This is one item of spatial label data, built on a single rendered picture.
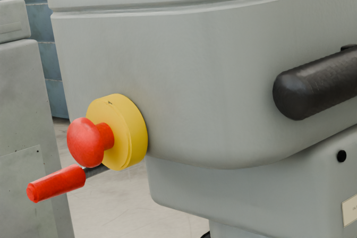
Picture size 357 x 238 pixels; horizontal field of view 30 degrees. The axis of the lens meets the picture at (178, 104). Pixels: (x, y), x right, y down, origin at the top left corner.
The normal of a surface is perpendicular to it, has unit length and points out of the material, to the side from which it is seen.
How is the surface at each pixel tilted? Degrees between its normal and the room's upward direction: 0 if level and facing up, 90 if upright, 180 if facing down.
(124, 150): 90
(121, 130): 90
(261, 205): 90
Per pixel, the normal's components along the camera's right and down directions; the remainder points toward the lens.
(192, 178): -0.73, 0.25
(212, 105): -0.33, 0.26
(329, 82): -0.01, -0.04
